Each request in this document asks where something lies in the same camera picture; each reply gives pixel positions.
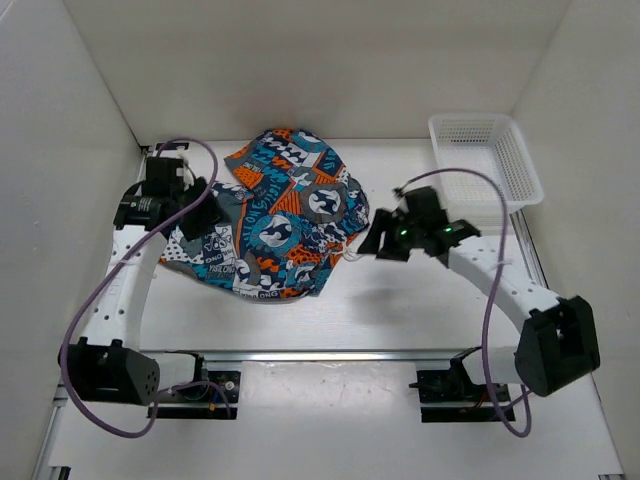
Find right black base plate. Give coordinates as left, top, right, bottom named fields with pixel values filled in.
left=408, top=347, right=500, bottom=424

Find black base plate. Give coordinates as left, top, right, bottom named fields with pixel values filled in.
left=408, top=347, right=500, bottom=424
left=157, top=360, right=242, bottom=421

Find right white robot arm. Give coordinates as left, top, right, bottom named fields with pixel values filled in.
left=358, top=187, right=601, bottom=400

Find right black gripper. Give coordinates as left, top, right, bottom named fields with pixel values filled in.
left=356, top=208, right=424, bottom=263

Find colourful patterned shorts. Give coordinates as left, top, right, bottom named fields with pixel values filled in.
left=160, top=128, right=370, bottom=300

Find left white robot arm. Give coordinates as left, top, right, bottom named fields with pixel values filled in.
left=67, top=157, right=223, bottom=406

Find aluminium front rail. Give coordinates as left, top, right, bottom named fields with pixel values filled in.
left=142, top=348, right=463, bottom=363

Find white plastic basket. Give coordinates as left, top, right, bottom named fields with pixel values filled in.
left=428, top=113, right=544, bottom=226

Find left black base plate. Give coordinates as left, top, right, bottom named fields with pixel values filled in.
left=157, top=360, right=242, bottom=421

